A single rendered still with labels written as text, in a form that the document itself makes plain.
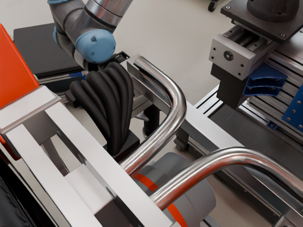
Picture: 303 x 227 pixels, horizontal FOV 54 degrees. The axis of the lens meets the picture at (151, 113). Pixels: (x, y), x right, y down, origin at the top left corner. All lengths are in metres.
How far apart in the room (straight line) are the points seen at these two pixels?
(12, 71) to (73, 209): 0.17
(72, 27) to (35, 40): 1.08
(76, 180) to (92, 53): 0.36
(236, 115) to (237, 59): 0.60
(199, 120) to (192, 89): 1.37
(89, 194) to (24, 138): 0.08
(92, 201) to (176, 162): 0.24
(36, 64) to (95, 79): 1.16
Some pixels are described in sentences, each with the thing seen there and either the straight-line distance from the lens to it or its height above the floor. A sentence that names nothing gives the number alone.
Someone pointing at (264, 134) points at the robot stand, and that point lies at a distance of 1.46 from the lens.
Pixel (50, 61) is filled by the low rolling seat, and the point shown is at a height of 0.34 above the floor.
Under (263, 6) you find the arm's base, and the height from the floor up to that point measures 0.86.
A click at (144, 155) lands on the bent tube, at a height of 1.01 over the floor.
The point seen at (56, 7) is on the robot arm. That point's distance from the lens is 0.72.
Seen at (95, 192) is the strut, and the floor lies 1.09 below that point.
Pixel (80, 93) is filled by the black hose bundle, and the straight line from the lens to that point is 0.42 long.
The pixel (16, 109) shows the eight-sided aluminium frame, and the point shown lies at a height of 1.12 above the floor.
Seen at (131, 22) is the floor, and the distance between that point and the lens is 2.32.
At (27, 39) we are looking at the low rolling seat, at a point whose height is 0.34.
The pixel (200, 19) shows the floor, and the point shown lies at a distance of 2.38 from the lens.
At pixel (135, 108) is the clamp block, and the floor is 0.93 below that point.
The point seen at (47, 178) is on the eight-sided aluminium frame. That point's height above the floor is 1.12.
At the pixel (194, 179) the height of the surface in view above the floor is 1.01.
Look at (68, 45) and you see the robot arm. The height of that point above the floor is 0.87.
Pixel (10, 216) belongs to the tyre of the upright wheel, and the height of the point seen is 1.17.
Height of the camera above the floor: 1.35
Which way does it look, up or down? 53 degrees down
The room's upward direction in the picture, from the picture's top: straight up
